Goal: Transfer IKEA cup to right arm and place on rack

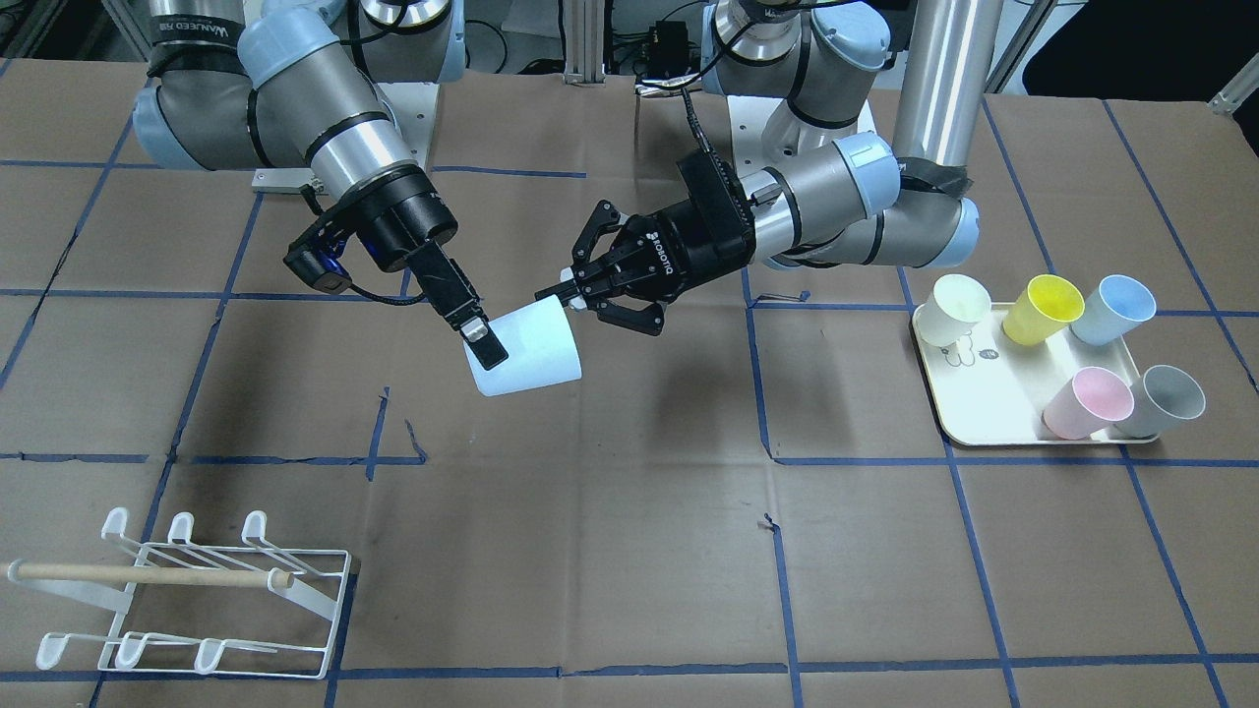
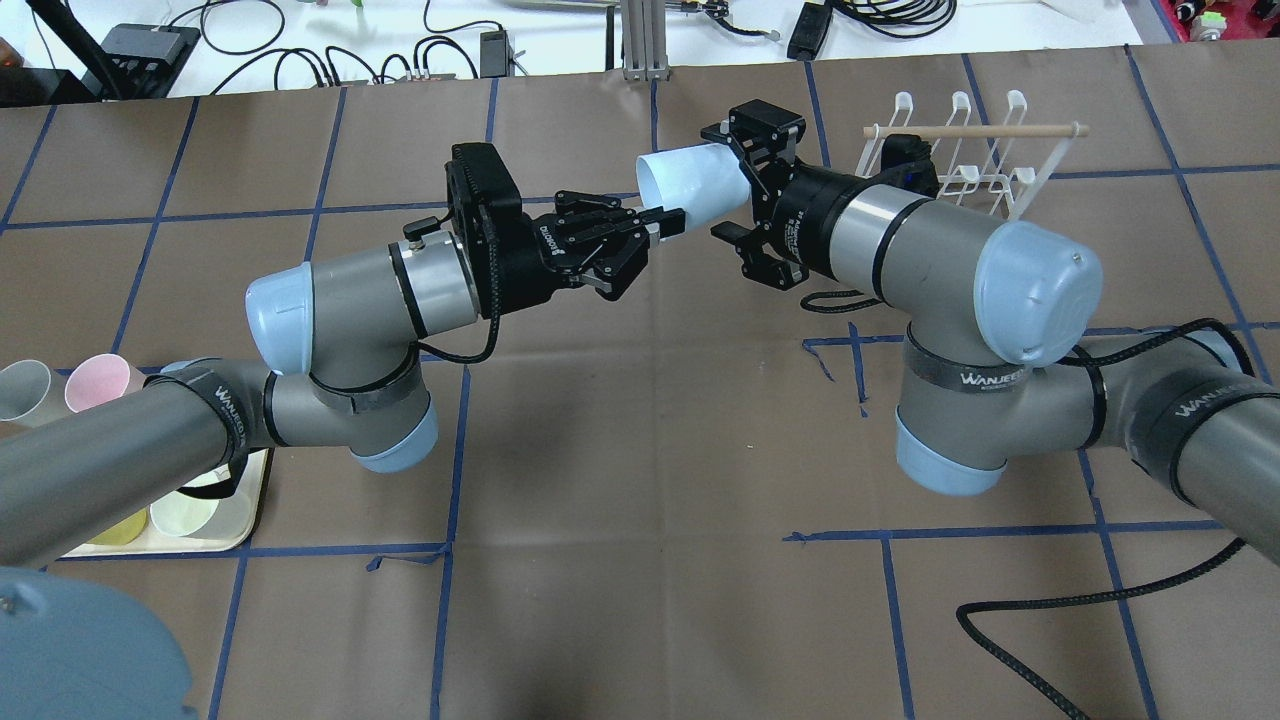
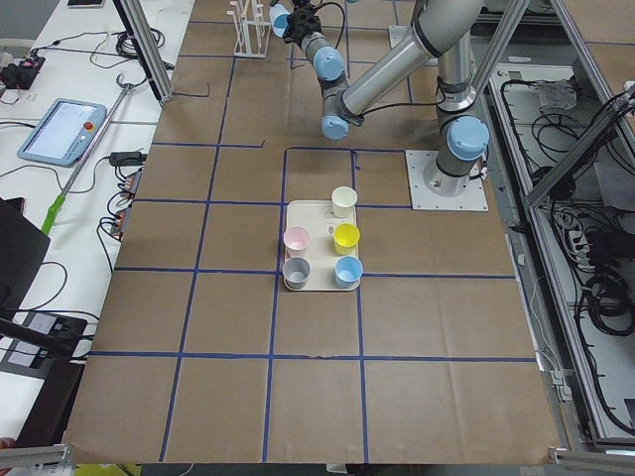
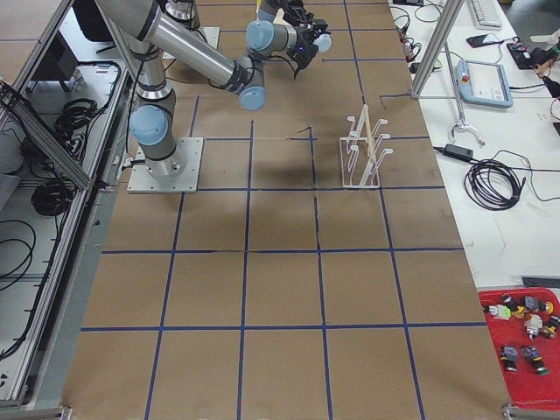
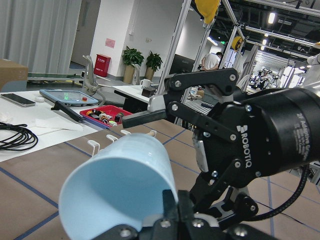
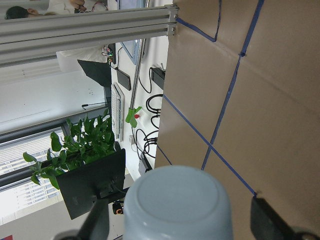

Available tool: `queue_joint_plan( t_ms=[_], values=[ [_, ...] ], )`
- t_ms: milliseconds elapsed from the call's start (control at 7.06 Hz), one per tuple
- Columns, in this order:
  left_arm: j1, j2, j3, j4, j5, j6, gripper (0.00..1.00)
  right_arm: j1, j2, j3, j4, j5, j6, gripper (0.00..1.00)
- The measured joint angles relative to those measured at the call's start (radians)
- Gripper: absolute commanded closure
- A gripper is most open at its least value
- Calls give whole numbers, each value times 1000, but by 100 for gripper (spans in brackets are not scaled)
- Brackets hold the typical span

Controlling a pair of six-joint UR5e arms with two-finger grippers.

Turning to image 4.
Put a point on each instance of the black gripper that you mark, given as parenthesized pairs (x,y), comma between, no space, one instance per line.
(304,49)
(296,10)

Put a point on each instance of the light blue plastic cup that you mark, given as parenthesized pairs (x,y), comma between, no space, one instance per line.
(323,42)

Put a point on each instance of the black smartphone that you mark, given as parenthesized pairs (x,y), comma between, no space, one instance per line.
(483,40)

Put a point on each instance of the blue teach pendant tablet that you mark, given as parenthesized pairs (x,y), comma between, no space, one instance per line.
(483,83)

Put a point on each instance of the black power adapter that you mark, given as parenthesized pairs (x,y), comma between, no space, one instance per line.
(458,152)

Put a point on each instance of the red parts tray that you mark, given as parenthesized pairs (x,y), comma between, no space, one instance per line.
(524,327)

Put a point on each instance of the white wire cup rack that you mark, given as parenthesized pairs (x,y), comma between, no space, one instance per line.
(362,151)

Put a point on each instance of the aluminium frame post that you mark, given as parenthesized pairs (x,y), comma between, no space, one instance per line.
(436,43)

